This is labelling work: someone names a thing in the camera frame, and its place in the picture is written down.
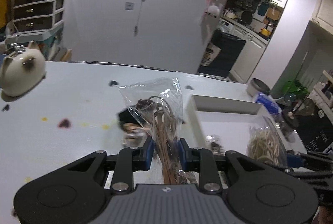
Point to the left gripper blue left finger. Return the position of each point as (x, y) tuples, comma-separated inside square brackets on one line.
[(149, 147)]

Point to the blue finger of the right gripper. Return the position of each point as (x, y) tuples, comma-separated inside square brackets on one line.
[(295, 160)]

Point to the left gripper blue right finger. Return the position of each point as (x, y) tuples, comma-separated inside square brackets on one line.
[(184, 154)]

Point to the beige satin bow scrunchie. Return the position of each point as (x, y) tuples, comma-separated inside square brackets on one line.
[(134, 135)]

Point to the black hair scrunchie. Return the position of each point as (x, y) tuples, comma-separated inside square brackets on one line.
[(125, 117)]

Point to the blue tissue pack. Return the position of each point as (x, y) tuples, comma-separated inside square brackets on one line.
[(270, 104)]

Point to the white shallow cardboard box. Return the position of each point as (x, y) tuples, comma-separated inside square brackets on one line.
[(231, 122)]

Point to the green plastic bag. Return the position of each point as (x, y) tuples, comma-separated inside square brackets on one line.
[(295, 88)]

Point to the round grey metal tin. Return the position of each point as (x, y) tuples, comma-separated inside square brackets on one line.
[(255, 86)]

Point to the cartoon tote bag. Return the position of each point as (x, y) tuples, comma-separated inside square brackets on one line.
[(211, 52)]

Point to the black chair with cover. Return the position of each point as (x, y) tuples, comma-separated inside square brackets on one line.
[(231, 47)]

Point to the white washing machine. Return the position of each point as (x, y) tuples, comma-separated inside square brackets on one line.
[(225, 26)]

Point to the white fluffy sheep toy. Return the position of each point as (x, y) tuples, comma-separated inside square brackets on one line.
[(213, 11)]

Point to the white cat-shaped ceramic jar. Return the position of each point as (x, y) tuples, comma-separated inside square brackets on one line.
[(20, 73)]

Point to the white drawer cabinet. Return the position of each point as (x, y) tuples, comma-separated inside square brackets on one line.
[(37, 15)]

